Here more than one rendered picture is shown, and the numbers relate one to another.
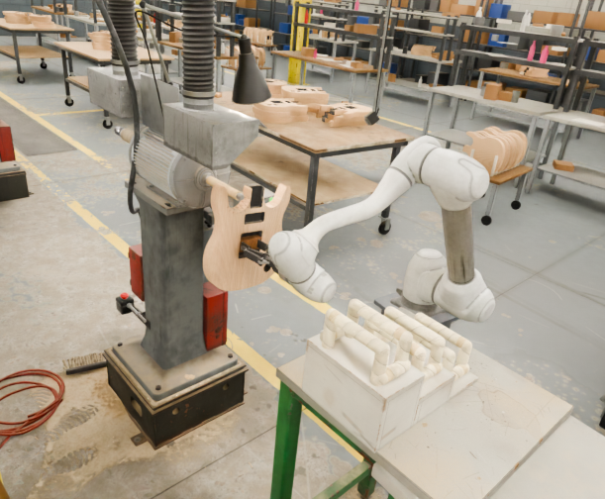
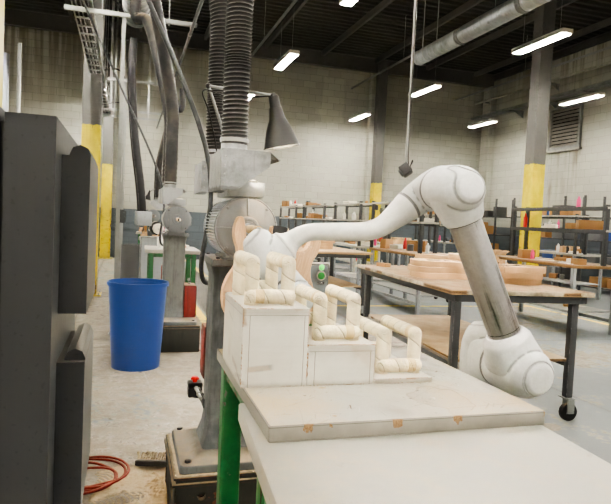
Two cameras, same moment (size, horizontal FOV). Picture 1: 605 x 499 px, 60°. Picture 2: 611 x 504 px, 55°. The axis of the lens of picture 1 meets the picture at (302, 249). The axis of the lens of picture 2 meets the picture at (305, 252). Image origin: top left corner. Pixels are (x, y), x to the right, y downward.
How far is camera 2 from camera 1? 1.10 m
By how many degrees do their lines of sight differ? 35
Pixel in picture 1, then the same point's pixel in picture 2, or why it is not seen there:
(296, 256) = (263, 248)
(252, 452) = not seen: outside the picture
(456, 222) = (465, 244)
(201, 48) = (233, 100)
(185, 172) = (227, 220)
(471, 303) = (513, 364)
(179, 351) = not seen: hidden behind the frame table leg
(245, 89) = (270, 135)
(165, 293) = (213, 357)
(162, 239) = (214, 297)
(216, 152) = (224, 173)
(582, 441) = (533, 439)
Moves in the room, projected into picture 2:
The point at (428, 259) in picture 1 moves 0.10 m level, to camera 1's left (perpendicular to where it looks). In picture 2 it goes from (478, 326) to (449, 322)
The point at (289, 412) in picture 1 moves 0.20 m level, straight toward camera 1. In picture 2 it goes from (223, 401) to (174, 422)
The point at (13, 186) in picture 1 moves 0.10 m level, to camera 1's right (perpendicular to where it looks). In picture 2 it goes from (187, 339) to (195, 340)
